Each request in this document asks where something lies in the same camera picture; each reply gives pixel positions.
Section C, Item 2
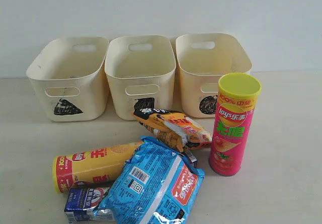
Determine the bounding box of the purple drink carton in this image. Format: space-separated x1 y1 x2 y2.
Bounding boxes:
183 151 198 168

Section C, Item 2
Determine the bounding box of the yellow Lay's chips can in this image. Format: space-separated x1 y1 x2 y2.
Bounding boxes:
52 141 143 193

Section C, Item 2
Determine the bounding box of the pink Lay's chips can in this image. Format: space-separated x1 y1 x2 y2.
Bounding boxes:
209 72 262 176

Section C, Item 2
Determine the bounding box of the cream bin square mark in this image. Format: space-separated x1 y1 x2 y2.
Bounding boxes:
105 35 176 120

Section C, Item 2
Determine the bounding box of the blue snack bag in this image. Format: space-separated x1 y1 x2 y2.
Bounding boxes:
94 136 205 223

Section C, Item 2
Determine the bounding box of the cream bin triangle mark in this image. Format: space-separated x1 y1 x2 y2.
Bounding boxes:
26 37 109 122

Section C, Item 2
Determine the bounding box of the orange snack bag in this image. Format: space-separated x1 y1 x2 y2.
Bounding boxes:
133 108 212 153

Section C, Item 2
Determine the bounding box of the blue white milk carton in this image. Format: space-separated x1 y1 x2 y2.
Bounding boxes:
64 187 116 223

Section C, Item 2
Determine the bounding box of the cream bin circle mark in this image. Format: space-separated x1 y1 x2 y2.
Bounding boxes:
175 33 253 118

